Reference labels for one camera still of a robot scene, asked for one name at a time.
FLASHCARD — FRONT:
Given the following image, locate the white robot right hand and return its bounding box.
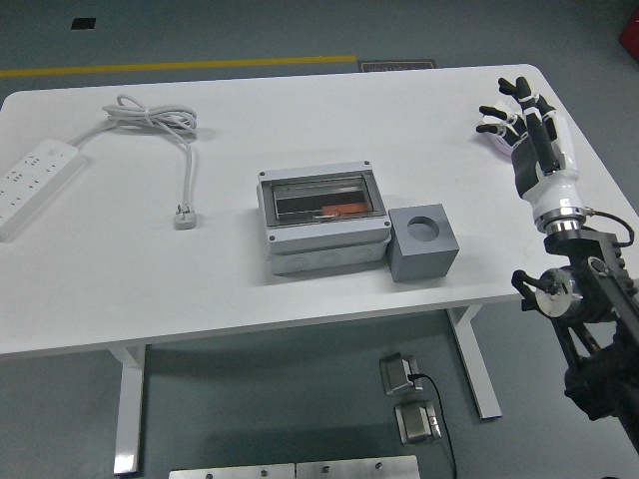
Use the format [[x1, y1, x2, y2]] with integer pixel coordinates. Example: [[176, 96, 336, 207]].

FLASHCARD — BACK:
[[475, 76, 588, 226]]

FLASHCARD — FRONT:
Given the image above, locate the orange cylindrical battery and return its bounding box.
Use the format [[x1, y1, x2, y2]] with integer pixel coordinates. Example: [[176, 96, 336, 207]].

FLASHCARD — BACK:
[[321, 203, 370, 219]]

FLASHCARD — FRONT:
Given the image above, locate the clear hinged box lid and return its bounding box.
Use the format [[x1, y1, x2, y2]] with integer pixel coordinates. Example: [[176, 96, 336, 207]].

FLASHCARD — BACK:
[[259, 171, 388, 230]]

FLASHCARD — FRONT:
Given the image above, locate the grey plastic junction box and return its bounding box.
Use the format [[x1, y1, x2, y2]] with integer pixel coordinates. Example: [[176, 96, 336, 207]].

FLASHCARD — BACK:
[[256, 159, 392, 274]]

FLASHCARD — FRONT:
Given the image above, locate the purple tray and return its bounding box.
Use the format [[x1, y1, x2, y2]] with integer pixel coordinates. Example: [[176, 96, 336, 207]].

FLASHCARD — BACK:
[[476, 112, 515, 160]]

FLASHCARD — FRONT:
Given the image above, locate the grey block with round hole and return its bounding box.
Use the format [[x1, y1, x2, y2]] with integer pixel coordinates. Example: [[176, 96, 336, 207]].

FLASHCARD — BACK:
[[386, 202, 460, 284]]

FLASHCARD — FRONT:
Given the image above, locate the red object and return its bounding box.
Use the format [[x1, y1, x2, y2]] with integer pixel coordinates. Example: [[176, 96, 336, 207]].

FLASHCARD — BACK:
[[617, 9, 639, 51]]

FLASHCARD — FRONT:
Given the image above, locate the dark floor sign mat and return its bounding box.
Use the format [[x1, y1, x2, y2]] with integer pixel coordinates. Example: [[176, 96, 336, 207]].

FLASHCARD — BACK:
[[357, 59, 438, 74]]

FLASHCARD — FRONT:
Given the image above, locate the white table leg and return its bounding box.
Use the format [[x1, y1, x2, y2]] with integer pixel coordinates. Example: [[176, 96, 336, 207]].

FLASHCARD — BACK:
[[446, 303, 503, 421], [107, 342, 149, 475]]

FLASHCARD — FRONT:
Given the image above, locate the metal plate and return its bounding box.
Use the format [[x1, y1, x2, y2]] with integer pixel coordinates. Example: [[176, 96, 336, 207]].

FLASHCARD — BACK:
[[168, 462, 297, 479], [295, 454, 420, 479]]

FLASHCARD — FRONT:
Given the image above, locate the white power strip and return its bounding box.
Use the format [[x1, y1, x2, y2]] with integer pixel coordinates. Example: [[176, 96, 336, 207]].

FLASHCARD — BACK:
[[0, 138, 86, 242]]

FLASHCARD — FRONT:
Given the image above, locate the black floor cable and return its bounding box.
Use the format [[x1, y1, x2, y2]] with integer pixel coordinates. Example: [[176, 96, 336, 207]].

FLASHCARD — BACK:
[[406, 372, 458, 479]]

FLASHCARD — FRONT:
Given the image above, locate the white power cord with plug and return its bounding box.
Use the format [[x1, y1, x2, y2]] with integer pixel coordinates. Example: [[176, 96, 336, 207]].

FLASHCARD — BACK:
[[69, 94, 202, 231]]

